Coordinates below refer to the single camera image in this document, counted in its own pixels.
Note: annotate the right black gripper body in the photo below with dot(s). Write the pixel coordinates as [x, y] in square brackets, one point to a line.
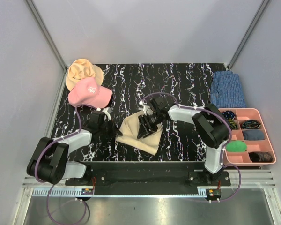
[154, 120]

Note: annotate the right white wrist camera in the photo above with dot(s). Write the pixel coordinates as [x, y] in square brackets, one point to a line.
[145, 108]

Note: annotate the blue checkered folded cloth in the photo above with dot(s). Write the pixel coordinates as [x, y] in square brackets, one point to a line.
[226, 90]

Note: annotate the dark patterned rolled sock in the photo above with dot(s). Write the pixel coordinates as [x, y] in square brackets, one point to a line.
[260, 157]

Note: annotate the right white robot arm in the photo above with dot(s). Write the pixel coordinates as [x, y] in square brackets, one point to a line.
[212, 127]

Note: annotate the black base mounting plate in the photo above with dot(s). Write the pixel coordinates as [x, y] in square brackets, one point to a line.
[109, 173]

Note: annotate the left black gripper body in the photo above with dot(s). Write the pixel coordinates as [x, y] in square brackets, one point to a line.
[106, 129]

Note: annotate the pink divided organizer tray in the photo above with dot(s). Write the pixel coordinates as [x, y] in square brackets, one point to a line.
[242, 158]

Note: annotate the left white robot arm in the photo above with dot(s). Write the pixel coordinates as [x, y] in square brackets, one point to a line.
[49, 162]

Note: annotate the beige cloth napkin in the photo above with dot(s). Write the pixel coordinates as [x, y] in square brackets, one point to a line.
[133, 135]

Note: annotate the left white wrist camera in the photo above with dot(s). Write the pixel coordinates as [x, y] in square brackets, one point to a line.
[107, 113]

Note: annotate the beige bucket hat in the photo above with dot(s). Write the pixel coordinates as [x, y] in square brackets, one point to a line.
[80, 69]

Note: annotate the green rolled sock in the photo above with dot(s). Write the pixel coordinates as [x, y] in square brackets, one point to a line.
[236, 146]

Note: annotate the aluminium frame post left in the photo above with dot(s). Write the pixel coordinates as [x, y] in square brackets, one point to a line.
[42, 26]

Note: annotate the teal patterned rolled sock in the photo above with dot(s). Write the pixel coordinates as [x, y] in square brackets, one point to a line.
[251, 124]

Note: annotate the aluminium frame post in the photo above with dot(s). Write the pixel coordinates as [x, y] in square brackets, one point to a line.
[42, 26]
[253, 24]

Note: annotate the grey blue rolled sock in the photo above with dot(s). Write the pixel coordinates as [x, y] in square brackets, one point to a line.
[253, 135]

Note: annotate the aluminium frame post right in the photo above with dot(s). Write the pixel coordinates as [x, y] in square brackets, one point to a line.
[253, 24]

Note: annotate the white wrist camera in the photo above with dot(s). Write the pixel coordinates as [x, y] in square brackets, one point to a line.
[107, 113]
[145, 108]

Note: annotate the slotted aluminium rail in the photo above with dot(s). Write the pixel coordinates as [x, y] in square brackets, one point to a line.
[174, 187]

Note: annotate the pink baseball cap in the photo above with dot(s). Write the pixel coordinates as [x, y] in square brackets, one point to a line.
[88, 92]

